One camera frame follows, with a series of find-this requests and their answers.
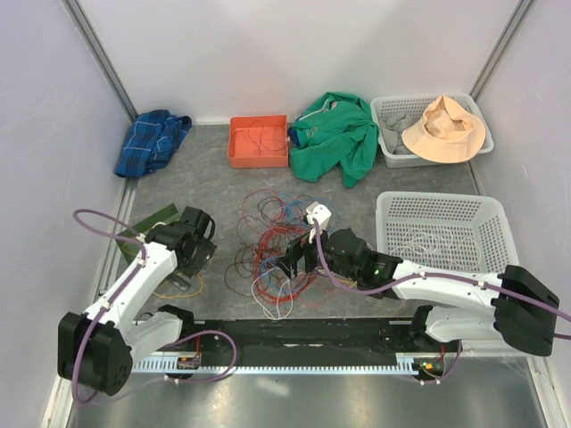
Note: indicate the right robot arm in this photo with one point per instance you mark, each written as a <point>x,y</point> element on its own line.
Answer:
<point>512,306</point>

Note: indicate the orange plastic tray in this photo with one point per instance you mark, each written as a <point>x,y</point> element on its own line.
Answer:
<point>258,142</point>

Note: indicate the grey cloth in basket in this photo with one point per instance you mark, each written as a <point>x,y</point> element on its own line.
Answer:
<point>391,130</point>

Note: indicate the large white perforated basket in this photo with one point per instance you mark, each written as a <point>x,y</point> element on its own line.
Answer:
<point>460,232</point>

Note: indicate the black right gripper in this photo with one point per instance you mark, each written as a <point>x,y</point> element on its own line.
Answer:
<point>302,246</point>

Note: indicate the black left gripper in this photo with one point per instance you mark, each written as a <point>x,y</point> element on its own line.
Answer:
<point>204,251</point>

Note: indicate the green plastic tray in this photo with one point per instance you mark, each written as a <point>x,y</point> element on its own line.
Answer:
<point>128,251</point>

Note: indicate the light blue cable duct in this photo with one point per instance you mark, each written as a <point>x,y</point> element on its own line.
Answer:
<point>173,364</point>

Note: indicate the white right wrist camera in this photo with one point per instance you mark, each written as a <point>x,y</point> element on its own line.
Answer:
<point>318,212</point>

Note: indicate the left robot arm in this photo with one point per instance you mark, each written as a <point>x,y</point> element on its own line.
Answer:
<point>98,347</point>

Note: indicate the green jacket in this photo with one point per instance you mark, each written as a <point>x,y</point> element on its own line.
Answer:
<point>337,130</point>

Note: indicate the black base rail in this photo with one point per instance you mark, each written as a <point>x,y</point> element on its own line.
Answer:
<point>321,340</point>

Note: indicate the blue plaid cloth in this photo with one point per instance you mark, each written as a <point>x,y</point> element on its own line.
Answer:
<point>151,142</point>

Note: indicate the beige bucket hat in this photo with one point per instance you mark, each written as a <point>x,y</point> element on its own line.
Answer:
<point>445,133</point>

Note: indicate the small white perforated basket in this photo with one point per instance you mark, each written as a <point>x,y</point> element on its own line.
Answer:
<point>382,107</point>

